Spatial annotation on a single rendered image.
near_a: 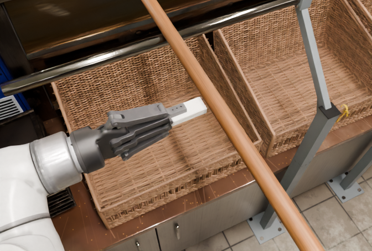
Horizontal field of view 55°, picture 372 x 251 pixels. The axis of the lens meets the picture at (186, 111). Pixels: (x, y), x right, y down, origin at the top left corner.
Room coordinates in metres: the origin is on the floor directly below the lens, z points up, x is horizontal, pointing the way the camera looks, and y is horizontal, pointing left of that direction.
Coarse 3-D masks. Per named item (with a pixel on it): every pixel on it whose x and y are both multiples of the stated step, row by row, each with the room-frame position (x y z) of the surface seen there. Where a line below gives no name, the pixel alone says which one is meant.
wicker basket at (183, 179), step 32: (128, 64) 0.86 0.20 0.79; (64, 96) 0.74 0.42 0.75; (96, 96) 0.78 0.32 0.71; (128, 96) 0.82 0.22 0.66; (160, 96) 0.86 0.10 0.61; (192, 96) 0.87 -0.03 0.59; (224, 96) 0.79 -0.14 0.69; (192, 128) 0.72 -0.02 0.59; (128, 160) 0.59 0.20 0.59; (160, 160) 0.59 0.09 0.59; (192, 160) 0.59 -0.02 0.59; (224, 160) 0.52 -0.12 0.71; (96, 192) 0.45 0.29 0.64; (128, 192) 0.47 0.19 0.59; (160, 192) 0.43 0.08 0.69
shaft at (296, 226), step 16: (144, 0) 0.67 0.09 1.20; (160, 16) 0.61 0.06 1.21; (176, 32) 0.56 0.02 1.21; (176, 48) 0.52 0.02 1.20; (192, 64) 0.47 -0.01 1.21; (192, 80) 0.44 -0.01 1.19; (208, 80) 0.43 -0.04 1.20; (208, 96) 0.40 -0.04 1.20; (224, 112) 0.36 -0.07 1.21; (224, 128) 0.33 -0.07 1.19; (240, 128) 0.33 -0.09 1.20; (240, 144) 0.30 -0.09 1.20; (256, 160) 0.26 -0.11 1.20; (256, 176) 0.24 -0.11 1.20; (272, 176) 0.24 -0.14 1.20; (272, 192) 0.21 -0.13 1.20; (288, 208) 0.19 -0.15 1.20; (288, 224) 0.16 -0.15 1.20; (304, 224) 0.16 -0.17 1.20; (304, 240) 0.14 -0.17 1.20
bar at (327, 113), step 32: (288, 0) 0.71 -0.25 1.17; (192, 32) 0.60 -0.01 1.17; (64, 64) 0.50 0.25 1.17; (96, 64) 0.51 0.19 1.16; (320, 64) 0.63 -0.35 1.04; (320, 96) 0.57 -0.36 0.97; (320, 128) 0.52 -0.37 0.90; (288, 192) 0.53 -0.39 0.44; (352, 192) 0.71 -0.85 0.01; (256, 224) 0.54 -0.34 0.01
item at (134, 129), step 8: (152, 120) 0.34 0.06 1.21; (160, 120) 0.34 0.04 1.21; (168, 120) 0.34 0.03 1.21; (128, 128) 0.32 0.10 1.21; (136, 128) 0.32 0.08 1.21; (144, 128) 0.32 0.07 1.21; (152, 128) 0.33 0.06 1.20; (128, 136) 0.31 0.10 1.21; (112, 144) 0.29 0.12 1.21; (120, 144) 0.30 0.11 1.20
